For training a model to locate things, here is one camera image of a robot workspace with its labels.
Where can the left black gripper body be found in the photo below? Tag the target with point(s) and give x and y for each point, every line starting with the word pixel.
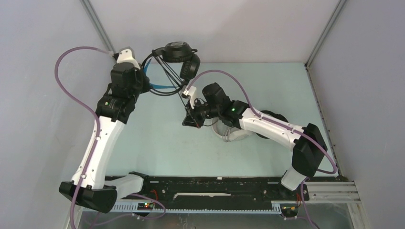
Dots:
pixel 142 85

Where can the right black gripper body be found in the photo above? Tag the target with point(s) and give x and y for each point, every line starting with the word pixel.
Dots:
pixel 205 112

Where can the white headphones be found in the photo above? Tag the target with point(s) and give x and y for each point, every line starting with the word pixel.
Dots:
pixel 230 134

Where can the black blue headphones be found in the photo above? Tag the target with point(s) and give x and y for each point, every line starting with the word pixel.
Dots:
pixel 180 64

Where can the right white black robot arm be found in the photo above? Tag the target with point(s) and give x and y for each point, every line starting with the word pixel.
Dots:
pixel 306 143

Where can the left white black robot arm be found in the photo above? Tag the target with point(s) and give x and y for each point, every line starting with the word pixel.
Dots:
pixel 88 187

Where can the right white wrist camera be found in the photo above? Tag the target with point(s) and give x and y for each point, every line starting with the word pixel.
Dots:
pixel 189 92

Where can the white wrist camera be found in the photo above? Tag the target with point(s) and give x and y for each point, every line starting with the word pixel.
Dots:
pixel 126 55
pixel 189 92

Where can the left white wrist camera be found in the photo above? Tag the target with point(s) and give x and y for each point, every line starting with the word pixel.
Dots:
pixel 126 55

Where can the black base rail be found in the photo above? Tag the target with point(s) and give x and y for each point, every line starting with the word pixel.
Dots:
pixel 226 193

